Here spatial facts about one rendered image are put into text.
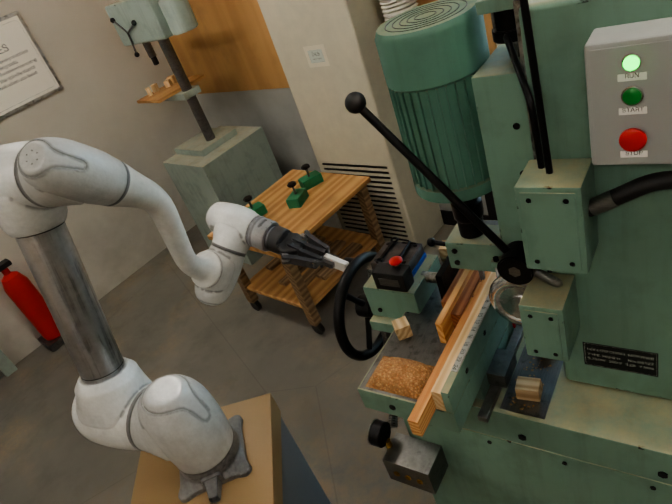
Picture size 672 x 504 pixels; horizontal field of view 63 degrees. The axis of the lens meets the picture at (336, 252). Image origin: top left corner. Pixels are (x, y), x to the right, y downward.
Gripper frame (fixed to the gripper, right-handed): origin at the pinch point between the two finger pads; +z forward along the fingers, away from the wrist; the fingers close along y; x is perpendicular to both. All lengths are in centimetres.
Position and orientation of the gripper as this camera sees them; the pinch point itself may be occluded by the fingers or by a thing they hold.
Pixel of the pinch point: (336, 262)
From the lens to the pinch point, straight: 144.5
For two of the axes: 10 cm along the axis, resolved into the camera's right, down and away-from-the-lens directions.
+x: 0.1, 7.2, 7.0
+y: 5.0, -6.1, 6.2
